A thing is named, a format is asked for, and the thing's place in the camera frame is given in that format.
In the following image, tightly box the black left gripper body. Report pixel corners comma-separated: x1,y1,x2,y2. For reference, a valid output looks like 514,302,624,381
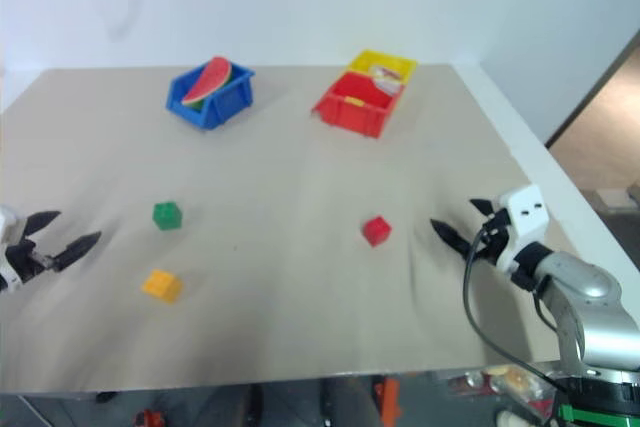
3,230,57,289

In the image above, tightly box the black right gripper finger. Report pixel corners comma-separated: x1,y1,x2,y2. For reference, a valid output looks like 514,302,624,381
469,198,497,219
429,218,475,258

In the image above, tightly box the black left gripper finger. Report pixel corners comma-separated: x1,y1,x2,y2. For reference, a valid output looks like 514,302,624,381
48,230,103,274
26,210,62,237

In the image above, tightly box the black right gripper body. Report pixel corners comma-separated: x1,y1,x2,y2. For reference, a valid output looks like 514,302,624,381
471,208,512,267

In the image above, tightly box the red cube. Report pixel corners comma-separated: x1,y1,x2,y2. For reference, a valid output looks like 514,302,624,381
362,215,393,248

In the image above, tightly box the yellow cube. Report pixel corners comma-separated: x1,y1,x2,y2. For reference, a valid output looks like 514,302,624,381
141,268,184,305

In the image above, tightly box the green cube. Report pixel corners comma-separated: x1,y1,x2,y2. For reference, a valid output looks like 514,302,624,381
152,201,184,232

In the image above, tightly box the clear bag of toy food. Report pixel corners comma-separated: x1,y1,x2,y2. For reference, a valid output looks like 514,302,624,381
462,365,556,423

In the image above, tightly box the beige table cloth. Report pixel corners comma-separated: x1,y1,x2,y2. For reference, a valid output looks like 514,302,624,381
0,63,583,394

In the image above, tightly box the red plastic bin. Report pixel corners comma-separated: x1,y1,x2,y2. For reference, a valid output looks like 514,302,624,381
311,70,406,139

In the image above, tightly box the white and red snack packet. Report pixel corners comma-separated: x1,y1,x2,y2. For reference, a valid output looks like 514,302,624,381
368,63,404,96

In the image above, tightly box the orange object under table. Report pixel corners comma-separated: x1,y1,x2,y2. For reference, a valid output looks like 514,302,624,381
373,376,403,427

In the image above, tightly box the red object under table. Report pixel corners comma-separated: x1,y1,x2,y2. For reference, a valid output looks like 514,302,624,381
133,408,167,427

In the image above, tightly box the yellow plastic bin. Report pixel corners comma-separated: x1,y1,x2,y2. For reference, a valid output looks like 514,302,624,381
347,49,418,86

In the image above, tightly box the black robot torso green band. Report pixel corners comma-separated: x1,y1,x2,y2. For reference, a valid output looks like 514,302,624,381
547,369,640,427

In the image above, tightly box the blue plastic bin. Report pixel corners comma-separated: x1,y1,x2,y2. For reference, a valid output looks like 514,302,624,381
165,60,256,131

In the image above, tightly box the toy watermelon slice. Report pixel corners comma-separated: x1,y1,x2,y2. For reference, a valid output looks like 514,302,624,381
180,56,234,108

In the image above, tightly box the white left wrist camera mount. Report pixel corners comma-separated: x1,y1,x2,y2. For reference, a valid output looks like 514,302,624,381
0,205,26,294

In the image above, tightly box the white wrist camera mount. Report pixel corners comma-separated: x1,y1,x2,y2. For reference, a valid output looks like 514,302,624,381
492,183,551,279
0,205,26,294

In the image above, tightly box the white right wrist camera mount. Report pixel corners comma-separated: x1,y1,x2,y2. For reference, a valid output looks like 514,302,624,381
492,183,551,279

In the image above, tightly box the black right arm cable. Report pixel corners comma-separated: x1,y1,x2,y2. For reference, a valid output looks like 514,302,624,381
462,226,569,395

